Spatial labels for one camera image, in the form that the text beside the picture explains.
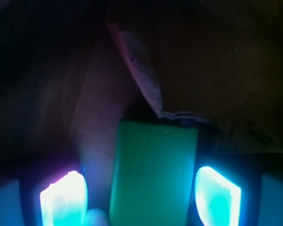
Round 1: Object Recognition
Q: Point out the brown paper bag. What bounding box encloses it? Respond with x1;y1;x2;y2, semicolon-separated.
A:
0;0;283;177

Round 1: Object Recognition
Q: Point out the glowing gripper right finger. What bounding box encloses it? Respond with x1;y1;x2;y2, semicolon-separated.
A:
195;166;242;226

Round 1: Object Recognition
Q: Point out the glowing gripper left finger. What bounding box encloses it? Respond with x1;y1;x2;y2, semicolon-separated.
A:
39;171;88;226

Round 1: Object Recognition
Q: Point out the green rectangular block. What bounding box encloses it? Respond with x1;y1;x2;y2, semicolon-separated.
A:
109;121;198;226

